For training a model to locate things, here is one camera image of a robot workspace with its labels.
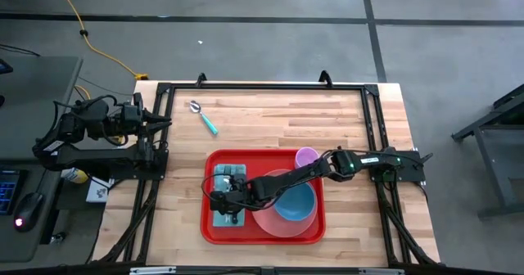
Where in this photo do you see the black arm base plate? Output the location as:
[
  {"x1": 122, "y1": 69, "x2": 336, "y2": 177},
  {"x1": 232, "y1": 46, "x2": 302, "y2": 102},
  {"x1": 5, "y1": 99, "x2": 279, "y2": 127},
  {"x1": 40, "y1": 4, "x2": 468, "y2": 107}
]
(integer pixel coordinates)
[
  {"x1": 109, "y1": 147, "x2": 169, "y2": 183},
  {"x1": 369, "y1": 147, "x2": 427, "y2": 183}
]

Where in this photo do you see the pink round plate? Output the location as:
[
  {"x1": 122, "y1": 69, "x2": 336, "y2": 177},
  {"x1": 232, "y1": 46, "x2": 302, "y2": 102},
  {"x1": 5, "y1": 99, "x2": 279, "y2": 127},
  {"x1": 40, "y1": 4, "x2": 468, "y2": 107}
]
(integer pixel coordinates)
[{"x1": 251, "y1": 168, "x2": 318, "y2": 239}]

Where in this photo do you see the pink mug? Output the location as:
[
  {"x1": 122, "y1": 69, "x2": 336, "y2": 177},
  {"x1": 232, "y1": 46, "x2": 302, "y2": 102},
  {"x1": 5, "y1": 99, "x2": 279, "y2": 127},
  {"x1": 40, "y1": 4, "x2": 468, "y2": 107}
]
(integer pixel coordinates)
[{"x1": 294, "y1": 146, "x2": 321, "y2": 170}]

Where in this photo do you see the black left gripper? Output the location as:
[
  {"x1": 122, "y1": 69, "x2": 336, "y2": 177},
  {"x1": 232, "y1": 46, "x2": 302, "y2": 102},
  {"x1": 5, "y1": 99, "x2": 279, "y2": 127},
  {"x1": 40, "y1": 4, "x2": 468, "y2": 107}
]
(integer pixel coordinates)
[{"x1": 119, "y1": 101, "x2": 173, "y2": 137}]

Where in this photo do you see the yellow white bottle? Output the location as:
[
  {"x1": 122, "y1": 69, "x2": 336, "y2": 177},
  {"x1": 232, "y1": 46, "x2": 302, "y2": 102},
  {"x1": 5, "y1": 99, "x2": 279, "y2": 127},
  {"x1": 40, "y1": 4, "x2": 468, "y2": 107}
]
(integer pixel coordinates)
[{"x1": 61, "y1": 166, "x2": 91, "y2": 185}]

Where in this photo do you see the black backlit keyboard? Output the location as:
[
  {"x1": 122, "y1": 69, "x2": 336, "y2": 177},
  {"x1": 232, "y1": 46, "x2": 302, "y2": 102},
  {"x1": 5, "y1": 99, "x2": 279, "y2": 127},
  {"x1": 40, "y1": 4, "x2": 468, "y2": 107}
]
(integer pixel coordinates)
[{"x1": 0, "y1": 169, "x2": 21, "y2": 217}]

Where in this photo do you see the black computer mouse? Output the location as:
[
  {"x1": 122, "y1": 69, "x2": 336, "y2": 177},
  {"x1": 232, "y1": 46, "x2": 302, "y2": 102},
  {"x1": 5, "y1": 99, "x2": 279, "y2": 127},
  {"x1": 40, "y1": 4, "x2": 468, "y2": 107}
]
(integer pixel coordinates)
[{"x1": 14, "y1": 192, "x2": 44, "y2": 233}]

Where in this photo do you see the white printed box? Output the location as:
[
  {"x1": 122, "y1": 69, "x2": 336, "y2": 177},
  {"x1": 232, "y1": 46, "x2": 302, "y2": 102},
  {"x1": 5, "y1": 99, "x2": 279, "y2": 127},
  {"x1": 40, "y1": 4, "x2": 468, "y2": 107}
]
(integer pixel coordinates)
[{"x1": 85, "y1": 177, "x2": 111, "y2": 204}]

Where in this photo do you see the black aluminium table frame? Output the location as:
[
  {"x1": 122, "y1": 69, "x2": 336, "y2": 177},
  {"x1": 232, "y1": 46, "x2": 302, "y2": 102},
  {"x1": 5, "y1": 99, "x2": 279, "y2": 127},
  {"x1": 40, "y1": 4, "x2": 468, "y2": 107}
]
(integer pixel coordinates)
[{"x1": 92, "y1": 80, "x2": 441, "y2": 268}]

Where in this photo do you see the teal cloth napkin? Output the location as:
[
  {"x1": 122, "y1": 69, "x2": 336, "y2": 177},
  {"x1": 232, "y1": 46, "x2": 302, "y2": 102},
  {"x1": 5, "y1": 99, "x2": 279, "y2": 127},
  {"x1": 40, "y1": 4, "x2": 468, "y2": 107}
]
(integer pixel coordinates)
[{"x1": 212, "y1": 163, "x2": 248, "y2": 228}]

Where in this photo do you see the grey desk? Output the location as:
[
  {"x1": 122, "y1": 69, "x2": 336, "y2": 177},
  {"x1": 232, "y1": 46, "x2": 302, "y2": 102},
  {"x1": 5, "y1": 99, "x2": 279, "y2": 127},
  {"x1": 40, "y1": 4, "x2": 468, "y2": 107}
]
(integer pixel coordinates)
[{"x1": 0, "y1": 55, "x2": 84, "y2": 264}]

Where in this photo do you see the red plastic tray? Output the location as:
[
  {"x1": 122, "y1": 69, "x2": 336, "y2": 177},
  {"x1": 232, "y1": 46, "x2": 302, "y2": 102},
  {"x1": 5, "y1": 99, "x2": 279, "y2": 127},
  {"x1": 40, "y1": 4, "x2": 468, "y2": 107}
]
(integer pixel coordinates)
[{"x1": 200, "y1": 149, "x2": 327, "y2": 246}]

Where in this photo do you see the dark grey metal stand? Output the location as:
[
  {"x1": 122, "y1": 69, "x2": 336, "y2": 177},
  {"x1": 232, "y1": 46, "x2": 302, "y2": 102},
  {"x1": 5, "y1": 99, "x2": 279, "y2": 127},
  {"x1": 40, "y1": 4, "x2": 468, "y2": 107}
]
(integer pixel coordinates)
[{"x1": 451, "y1": 83, "x2": 524, "y2": 219}]

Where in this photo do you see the yellow extension cord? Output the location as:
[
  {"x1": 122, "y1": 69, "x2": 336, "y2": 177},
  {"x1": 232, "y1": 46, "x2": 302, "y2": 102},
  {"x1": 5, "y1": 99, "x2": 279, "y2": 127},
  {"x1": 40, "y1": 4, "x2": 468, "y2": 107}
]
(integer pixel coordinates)
[
  {"x1": 50, "y1": 0, "x2": 150, "y2": 82},
  {"x1": 75, "y1": 84, "x2": 92, "y2": 101}
]

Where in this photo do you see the blue bowl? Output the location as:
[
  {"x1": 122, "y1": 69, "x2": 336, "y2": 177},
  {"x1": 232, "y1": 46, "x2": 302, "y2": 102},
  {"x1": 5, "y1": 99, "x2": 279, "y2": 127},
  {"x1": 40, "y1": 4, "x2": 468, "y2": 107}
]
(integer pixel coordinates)
[{"x1": 273, "y1": 179, "x2": 318, "y2": 223}]

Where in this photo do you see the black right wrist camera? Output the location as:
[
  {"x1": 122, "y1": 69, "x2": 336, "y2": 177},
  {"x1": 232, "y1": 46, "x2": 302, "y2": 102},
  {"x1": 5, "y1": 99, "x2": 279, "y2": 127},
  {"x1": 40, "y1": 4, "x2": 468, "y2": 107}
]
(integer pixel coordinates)
[{"x1": 210, "y1": 190, "x2": 231, "y2": 214}]

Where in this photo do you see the teal handled spoon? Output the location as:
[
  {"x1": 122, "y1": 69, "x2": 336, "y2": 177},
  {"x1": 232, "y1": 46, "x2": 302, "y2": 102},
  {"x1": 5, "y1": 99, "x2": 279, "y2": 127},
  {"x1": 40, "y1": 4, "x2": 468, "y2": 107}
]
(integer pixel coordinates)
[{"x1": 188, "y1": 99, "x2": 219, "y2": 137}]

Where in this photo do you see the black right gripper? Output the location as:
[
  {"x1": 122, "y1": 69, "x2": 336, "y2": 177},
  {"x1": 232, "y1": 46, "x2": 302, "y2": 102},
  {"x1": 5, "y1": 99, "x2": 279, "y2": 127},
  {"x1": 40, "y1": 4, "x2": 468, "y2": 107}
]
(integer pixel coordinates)
[{"x1": 227, "y1": 166, "x2": 255, "y2": 223}]

